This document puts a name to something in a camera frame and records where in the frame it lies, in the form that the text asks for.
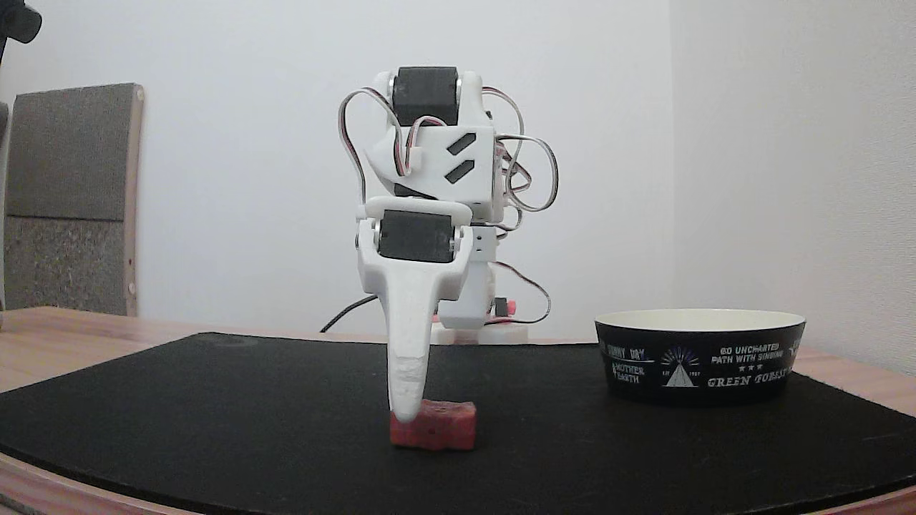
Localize brown block toy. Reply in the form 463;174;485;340
389;399;478;451

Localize navy printed paper bowl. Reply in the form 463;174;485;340
595;308;807;407

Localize black desk mat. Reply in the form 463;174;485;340
0;331;916;513

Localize grey fabric panel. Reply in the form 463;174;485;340
4;83;145;317

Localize long black power cable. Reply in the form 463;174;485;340
319;294;379;334

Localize red white black servo wire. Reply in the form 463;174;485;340
338;87;430;210

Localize thin servo wire at base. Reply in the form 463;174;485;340
487;260;552;325

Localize looped servo wire bundle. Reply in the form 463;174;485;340
482;86;560;234

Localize black camera device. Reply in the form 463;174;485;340
0;0;43;67

